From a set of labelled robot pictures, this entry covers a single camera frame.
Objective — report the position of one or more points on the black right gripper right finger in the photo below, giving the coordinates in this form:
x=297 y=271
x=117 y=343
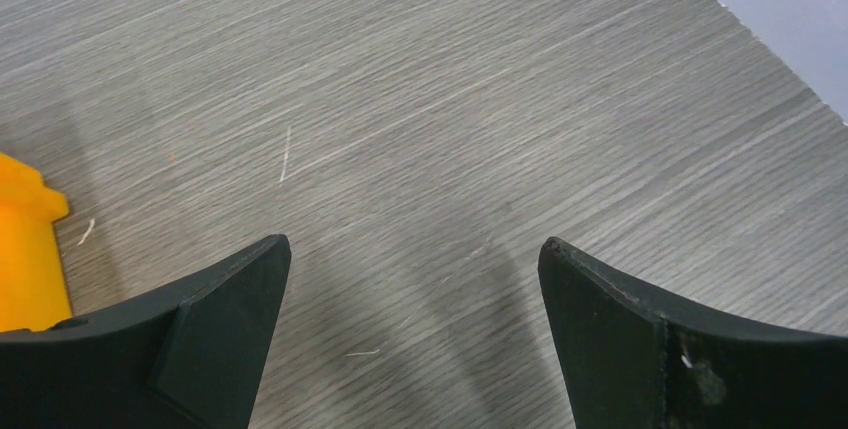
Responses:
x=634 y=355

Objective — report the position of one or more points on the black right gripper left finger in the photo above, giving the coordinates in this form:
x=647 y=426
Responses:
x=187 y=354

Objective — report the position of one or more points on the yellow three-compartment bin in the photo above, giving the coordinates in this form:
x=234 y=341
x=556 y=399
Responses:
x=34 y=294

